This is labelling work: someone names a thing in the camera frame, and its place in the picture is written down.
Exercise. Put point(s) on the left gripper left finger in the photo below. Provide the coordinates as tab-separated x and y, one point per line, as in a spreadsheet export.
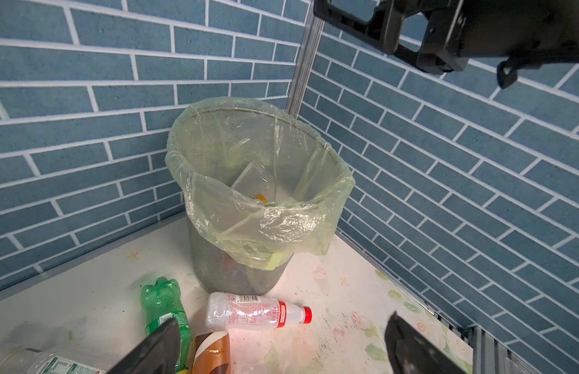
158	353

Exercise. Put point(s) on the green Sprite bottle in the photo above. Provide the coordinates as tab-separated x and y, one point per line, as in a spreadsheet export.
160	302

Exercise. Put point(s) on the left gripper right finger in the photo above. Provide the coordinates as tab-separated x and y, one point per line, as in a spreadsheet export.
410	352

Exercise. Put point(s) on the brown coffee bottle upper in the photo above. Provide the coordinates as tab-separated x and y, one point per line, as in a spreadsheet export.
212	353

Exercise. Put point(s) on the clear square white-label bottle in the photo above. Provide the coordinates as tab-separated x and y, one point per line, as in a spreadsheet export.
59	360

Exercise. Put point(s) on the red label yellow cap bottle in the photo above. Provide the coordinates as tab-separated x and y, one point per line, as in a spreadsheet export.
256	182

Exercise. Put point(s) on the aluminium front rail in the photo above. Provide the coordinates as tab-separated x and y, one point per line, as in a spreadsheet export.
490	356

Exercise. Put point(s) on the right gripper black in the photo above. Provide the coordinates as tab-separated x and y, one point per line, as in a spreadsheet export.
441	36

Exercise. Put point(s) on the pink label red cap bottle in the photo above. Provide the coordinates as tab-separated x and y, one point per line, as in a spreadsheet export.
252	312

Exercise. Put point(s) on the grey mesh waste bin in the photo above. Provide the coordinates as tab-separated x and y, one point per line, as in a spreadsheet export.
216	271

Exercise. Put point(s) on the green plastic bin liner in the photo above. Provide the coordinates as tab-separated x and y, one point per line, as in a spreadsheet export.
212	141

